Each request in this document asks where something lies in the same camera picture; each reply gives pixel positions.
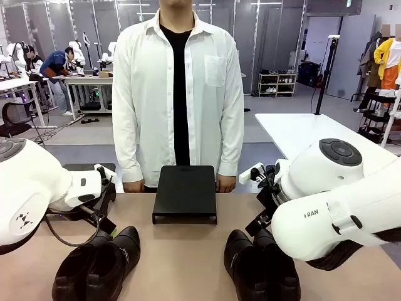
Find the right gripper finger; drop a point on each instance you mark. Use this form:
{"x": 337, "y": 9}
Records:
{"x": 252, "y": 228}
{"x": 263, "y": 221}

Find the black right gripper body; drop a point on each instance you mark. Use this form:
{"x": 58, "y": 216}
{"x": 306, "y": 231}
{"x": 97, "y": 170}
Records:
{"x": 267, "y": 200}

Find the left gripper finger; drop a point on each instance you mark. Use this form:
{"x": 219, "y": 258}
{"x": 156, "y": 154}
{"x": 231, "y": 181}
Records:
{"x": 112, "y": 231}
{"x": 100, "y": 223}

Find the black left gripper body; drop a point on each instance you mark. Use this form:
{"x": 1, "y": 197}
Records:
{"x": 108, "y": 200}

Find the black textured buckle shoe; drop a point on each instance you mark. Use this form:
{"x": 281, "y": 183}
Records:
{"x": 116, "y": 260}
{"x": 72, "y": 269}

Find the person right forearm white sleeve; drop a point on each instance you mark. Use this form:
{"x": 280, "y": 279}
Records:
{"x": 127, "y": 150}

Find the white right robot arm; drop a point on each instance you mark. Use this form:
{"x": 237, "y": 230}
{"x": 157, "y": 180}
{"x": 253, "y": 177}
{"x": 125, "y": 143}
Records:
{"x": 329, "y": 219}

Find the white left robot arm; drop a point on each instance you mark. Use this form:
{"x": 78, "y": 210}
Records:
{"x": 31, "y": 188}

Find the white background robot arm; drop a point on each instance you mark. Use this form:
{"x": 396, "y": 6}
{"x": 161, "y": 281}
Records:
{"x": 78, "y": 53}
{"x": 17, "y": 56}

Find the person left forearm white sleeve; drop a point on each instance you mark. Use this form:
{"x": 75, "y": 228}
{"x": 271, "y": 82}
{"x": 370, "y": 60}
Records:
{"x": 232, "y": 150}

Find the black metal shoe stand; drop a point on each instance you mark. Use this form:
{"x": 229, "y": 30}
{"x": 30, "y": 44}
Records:
{"x": 185, "y": 191}

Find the person in white shirt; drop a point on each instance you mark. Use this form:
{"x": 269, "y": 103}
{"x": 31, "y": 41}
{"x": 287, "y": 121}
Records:
{"x": 147, "y": 94}

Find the white shoe rack with shoes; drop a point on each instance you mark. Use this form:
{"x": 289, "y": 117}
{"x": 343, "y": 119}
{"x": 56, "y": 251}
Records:
{"x": 277, "y": 83}

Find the person in blue jacket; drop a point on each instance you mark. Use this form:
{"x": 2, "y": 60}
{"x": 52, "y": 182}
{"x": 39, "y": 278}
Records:
{"x": 56, "y": 72}

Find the person with headphones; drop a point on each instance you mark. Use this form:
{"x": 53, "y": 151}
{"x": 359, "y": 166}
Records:
{"x": 34, "y": 61}

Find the person in yellow shirt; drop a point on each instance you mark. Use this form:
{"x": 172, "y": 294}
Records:
{"x": 390, "y": 59}

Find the person right hand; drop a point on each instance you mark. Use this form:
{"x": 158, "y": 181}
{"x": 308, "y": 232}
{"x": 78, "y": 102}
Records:
{"x": 134, "y": 187}

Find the person left hand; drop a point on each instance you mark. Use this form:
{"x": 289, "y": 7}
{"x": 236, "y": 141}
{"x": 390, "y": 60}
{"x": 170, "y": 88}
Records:
{"x": 226, "y": 185}

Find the black leather dress shoe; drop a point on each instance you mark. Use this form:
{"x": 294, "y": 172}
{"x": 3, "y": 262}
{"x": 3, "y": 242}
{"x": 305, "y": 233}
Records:
{"x": 241, "y": 260}
{"x": 282, "y": 276}

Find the white side table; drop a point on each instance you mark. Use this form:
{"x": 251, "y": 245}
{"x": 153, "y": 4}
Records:
{"x": 297, "y": 131}

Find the white background desk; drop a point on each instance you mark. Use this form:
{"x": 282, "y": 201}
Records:
{"x": 87, "y": 80}
{"x": 18, "y": 84}

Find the black mesh office chair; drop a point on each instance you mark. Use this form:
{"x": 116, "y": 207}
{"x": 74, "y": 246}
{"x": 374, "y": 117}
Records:
{"x": 14, "y": 117}

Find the cardboard box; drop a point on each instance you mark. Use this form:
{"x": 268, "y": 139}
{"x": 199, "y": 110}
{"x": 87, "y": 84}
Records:
{"x": 106, "y": 74}

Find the black suitcase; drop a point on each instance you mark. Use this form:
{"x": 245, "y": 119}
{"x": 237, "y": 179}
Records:
{"x": 308, "y": 73}

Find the black rolling cart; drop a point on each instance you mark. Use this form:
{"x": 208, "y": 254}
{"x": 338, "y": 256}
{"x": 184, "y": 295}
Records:
{"x": 377, "y": 113}

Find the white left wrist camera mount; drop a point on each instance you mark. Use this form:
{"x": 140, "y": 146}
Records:
{"x": 108, "y": 174}

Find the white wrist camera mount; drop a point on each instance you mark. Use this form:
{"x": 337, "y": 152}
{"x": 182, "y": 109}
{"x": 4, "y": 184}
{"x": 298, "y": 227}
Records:
{"x": 249, "y": 174}
{"x": 108, "y": 174}

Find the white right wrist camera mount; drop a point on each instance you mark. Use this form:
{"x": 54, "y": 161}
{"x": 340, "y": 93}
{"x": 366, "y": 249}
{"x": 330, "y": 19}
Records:
{"x": 249, "y": 174}

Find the black camera pole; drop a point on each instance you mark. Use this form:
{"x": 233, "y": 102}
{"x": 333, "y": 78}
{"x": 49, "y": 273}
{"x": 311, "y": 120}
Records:
{"x": 324, "y": 78}

